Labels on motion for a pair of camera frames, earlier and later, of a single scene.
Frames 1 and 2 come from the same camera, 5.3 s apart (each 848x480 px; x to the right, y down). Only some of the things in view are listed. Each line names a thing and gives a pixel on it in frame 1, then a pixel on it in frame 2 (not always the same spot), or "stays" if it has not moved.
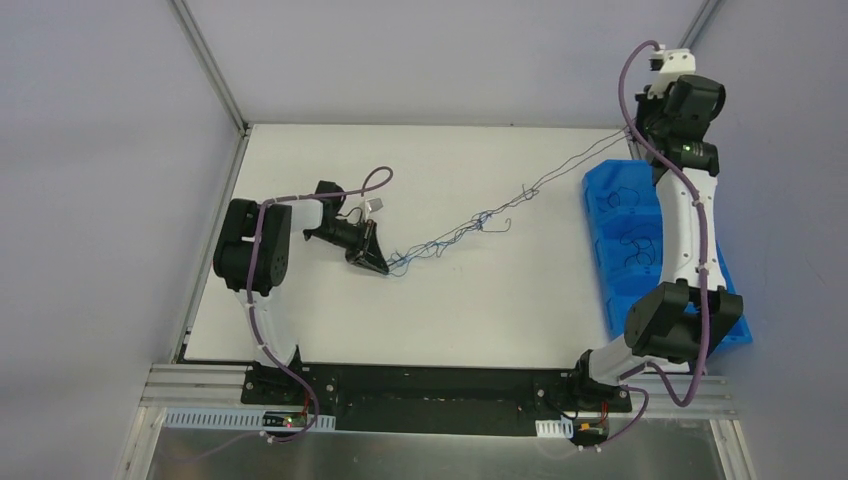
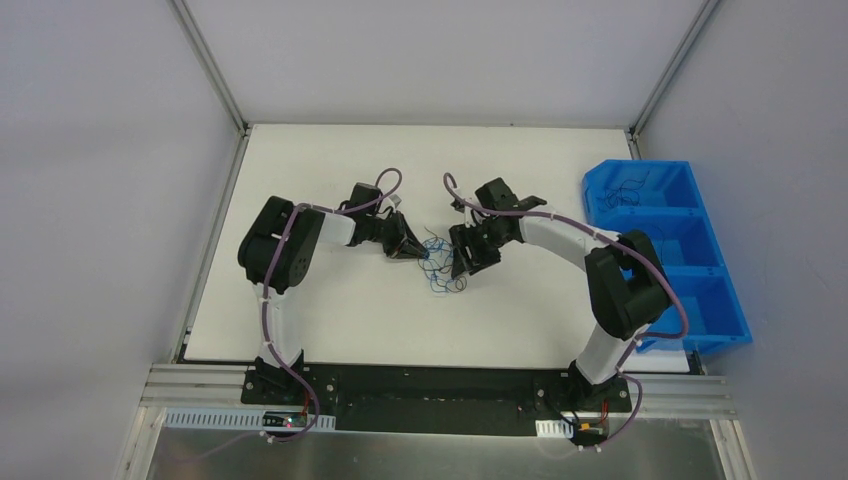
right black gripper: (644, 107) → (472, 244)
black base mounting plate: (307, 399) stays
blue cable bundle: (480, 221) → (435, 260)
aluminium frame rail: (198, 386) stays
